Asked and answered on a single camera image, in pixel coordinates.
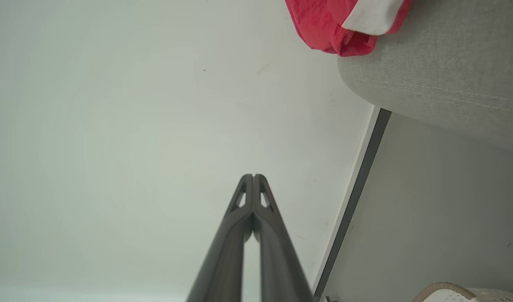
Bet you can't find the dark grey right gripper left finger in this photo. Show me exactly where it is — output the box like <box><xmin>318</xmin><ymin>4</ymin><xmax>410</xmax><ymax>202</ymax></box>
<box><xmin>186</xmin><ymin>174</ymin><xmax>254</xmax><ymax>302</ymax></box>

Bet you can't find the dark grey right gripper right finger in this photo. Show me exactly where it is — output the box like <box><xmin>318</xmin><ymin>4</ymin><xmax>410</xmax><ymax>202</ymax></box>
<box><xmin>253</xmin><ymin>174</ymin><xmax>314</xmax><ymax>302</ymax></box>

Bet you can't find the red garment with white trim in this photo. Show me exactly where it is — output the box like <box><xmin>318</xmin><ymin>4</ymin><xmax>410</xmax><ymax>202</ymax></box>
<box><xmin>285</xmin><ymin>0</ymin><xmax>413</xmax><ymax>57</ymax></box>

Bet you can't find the white perforated basket beige rim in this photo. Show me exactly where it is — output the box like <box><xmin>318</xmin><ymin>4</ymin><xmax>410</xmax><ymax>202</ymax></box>
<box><xmin>411</xmin><ymin>282</ymin><xmax>513</xmax><ymax>302</ymax></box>

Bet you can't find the white black skirting board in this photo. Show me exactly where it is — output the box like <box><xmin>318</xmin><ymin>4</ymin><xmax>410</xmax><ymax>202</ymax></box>
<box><xmin>312</xmin><ymin>106</ymin><xmax>392</xmax><ymax>302</ymax></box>

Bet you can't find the grey fabric sofa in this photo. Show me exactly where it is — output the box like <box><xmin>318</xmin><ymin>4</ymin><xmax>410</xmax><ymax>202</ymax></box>
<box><xmin>337</xmin><ymin>0</ymin><xmax>513</xmax><ymax>156</ymax></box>

